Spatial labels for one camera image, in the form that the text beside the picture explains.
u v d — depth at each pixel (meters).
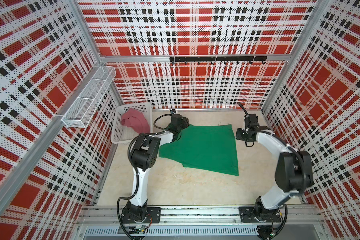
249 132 0.69
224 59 0.88
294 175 0.46
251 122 0.73
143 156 0.57
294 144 0.92
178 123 0.80
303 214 0.75
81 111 0.94
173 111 0.93
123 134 1.05
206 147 0.93
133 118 1.07
